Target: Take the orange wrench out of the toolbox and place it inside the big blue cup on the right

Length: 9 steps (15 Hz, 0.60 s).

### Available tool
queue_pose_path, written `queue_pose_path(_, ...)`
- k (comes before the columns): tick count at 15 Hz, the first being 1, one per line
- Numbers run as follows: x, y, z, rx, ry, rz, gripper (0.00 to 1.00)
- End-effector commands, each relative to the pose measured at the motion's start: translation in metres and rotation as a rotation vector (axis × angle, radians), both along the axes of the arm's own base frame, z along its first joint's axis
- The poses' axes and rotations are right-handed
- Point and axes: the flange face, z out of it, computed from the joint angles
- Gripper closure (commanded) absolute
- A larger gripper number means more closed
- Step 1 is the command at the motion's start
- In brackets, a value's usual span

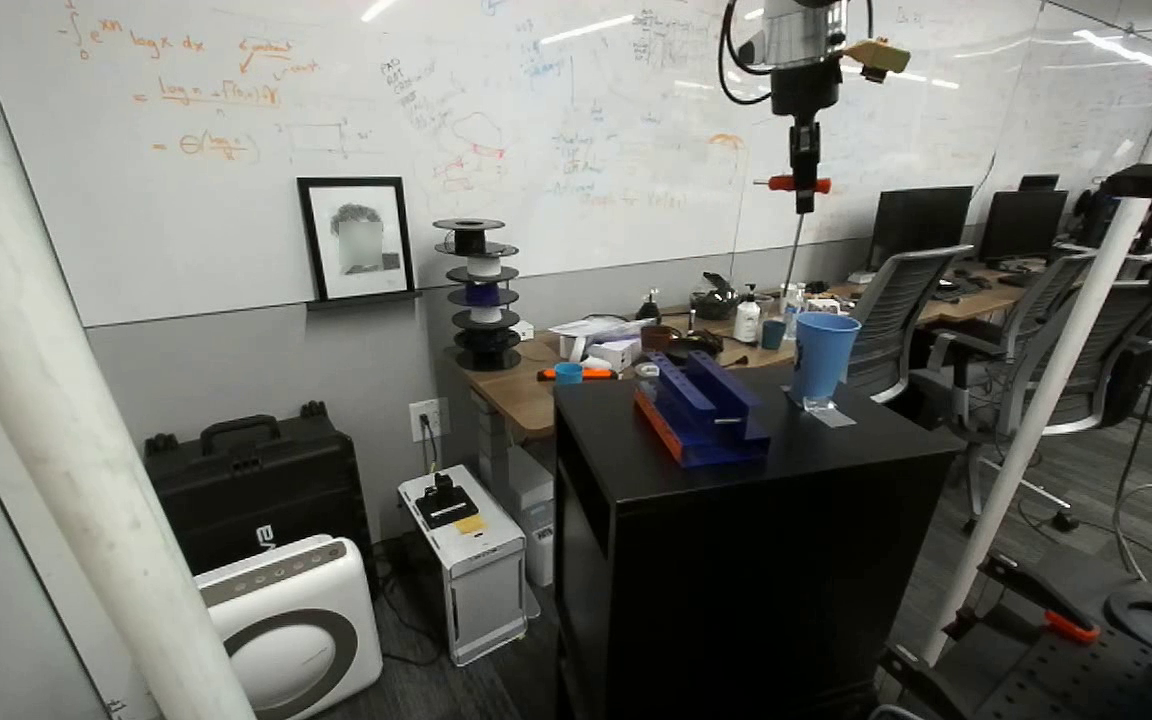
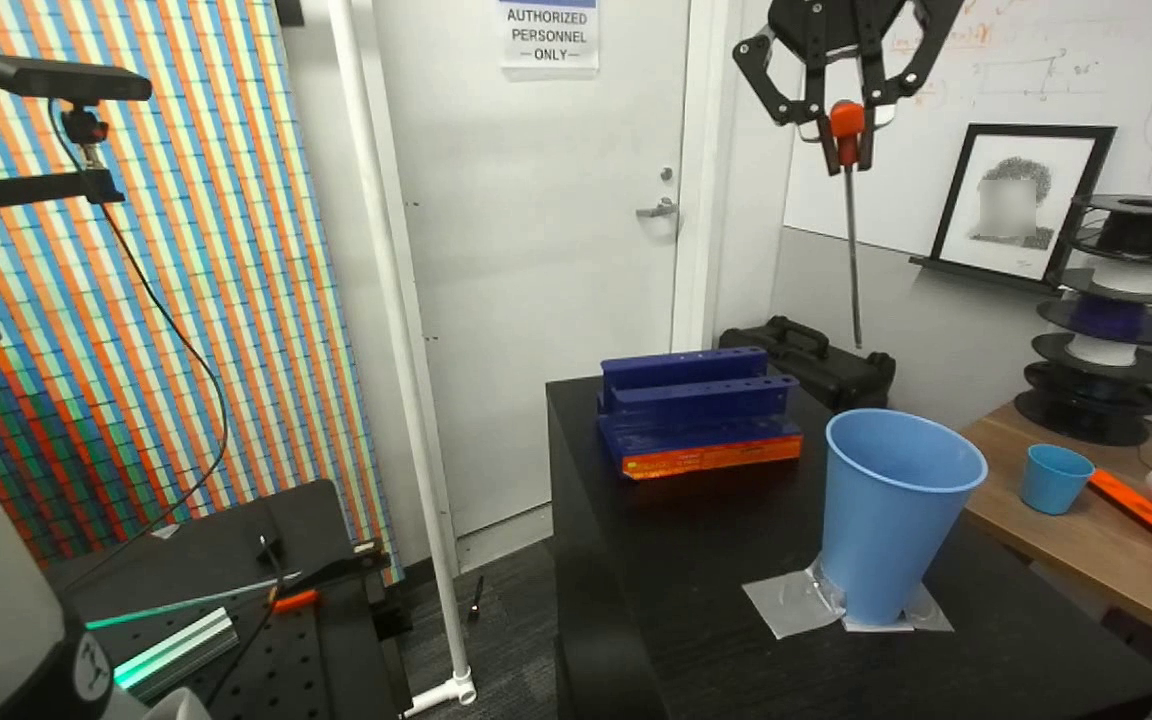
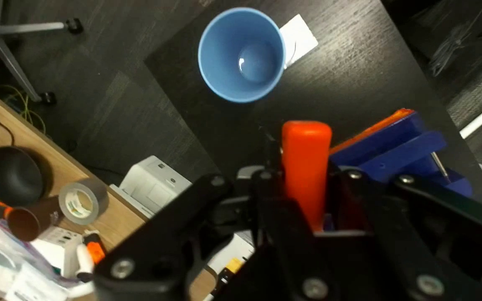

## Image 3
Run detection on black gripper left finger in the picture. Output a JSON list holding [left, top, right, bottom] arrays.
[[92, 166, 296, 301]]

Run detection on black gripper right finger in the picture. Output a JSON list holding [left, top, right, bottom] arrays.
[[306, 166, 482, 301]]

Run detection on orange block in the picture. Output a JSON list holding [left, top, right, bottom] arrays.
[[279, 119, 335, 234]]

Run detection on brown cup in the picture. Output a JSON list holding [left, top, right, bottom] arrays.
[[5, 196, 60, 244]]

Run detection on big blue cup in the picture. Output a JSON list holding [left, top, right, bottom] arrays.
[[196, 5, 289, 106]]

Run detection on white cardboard box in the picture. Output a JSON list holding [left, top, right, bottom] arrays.
[[109, 154, 194, 221]]

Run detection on wooden desk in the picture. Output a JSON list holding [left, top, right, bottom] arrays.
[[0, 79, 149, 301]]

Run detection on clear plastic bag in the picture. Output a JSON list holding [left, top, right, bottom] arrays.
[[0, 218, 95, 301]]

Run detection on black bowl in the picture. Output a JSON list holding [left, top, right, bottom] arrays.
[[0, 144, 47, 209]]

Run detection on white paper sheet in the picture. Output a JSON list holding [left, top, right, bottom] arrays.
[[276, 14, 319, 70]]

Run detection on grey office chair base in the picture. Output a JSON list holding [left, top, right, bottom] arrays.
[[0, 0, 85, 107]]

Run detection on orange handled tool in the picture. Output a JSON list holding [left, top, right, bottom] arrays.
[[75, 229, 109, 276]]

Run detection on grey duct tape roll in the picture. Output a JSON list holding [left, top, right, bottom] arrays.
[[57, 178, 110, 228]]

